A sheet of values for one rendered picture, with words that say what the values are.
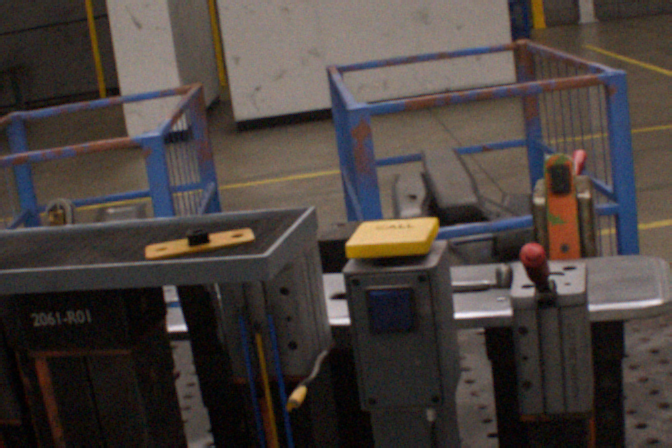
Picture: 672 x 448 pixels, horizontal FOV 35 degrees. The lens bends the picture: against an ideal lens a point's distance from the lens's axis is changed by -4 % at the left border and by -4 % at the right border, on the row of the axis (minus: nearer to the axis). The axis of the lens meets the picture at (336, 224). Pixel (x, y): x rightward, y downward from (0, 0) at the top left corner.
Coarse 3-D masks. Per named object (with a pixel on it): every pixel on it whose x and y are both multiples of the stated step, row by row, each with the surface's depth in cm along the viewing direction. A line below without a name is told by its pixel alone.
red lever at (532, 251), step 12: (528, 252) 80; (540, 252) 80; (528, 264) 80; (540, 264) 80; (528, 276) 84; (540, 276) 83; (540, 288) 89; (552, 288) 90; (540, 300) 90; (552, 300) 90
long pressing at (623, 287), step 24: (552, 264) 120; (600, 264) 117; (624, 264) 116; (648, 264) 114; (168, 288) 131; (336, 288) 122; (600, 288) 109; (624, 288) 108; (648, 288) 107; (168, 312) 121; (336, 312) 114; (456, 312) 108; (480, 312) 107; (504, 312) 106; (600, 312) 103; (624, 312) 103; (648, 312) 102
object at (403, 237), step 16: (368, 224) 83; (384, 224) 82; (400, 224) 82; (416, 224) 81; (432, 224) 81; (352, 240) 79; (368, 240) 79; (384, 240) 78; (400, 240) 78; (416, 240) 77; (432, 240) 80; (352, 256) 79; (368, 256) 78; (384, 256) 79; (400, 256) 80
